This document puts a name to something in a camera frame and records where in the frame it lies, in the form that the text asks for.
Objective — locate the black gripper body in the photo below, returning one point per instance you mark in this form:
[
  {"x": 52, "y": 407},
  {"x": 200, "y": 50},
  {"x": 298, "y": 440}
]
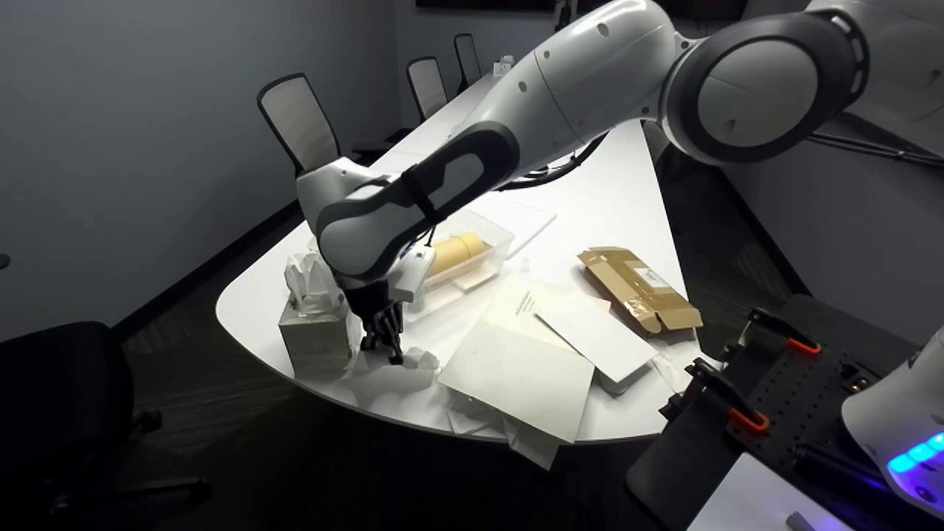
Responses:
[{"x": 374, "y": 301}]

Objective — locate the white tissue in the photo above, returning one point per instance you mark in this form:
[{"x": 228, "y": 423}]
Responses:
[{"x": 413, "y": 373}]

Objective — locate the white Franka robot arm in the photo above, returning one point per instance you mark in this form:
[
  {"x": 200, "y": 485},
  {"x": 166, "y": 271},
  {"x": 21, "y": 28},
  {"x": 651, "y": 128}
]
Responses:
[{"x": 579, "y": 90}]

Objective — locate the white tissue box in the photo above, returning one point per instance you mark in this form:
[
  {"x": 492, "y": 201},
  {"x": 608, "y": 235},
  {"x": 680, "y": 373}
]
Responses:
[{"x": 313, "y": 339}]

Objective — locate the yellow sponge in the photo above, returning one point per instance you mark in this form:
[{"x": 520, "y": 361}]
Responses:
[{"x": 461, "y": 251}]

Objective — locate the white flat box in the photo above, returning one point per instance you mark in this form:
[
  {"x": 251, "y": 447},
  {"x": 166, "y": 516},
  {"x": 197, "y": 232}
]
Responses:
[{"x": 520, "y": 373}]

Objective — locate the white container lid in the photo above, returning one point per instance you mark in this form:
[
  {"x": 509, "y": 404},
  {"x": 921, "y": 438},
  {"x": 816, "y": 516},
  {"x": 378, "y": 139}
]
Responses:
[{"x": 526, "y": 223}]

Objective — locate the white paper sheet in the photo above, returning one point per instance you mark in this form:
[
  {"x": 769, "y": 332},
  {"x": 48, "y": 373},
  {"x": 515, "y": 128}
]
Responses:
[{"x": 536, "y": 451}]

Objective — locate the grey mesh-back chair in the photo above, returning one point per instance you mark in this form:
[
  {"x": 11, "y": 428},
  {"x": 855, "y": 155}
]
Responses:
[
  {"x": 468, "y": 56},
  {"x": 298, "y": 119},
  {"x": 427, "y": 86}
]

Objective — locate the brown cardboard box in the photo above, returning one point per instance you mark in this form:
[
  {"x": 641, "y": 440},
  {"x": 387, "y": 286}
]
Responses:
[{"x": 638, "y": 291}]

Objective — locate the black office chair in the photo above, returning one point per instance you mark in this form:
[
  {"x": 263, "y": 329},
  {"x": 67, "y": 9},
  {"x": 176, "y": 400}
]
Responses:
[{"x": 61, "y": 401}]

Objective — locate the white flat panel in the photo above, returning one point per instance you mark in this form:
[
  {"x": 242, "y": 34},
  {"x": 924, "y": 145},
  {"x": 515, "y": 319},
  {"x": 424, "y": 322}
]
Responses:
[{"x": 754, "y": 496}]

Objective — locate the black perforated mounting board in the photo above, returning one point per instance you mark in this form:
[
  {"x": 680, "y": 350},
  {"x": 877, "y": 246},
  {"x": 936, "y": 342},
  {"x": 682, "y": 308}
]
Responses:
[{"x": 816, "y": 392}]

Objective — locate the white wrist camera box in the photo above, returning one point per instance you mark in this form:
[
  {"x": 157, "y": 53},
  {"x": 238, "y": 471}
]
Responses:
[{"x": 413, "y": 271}]

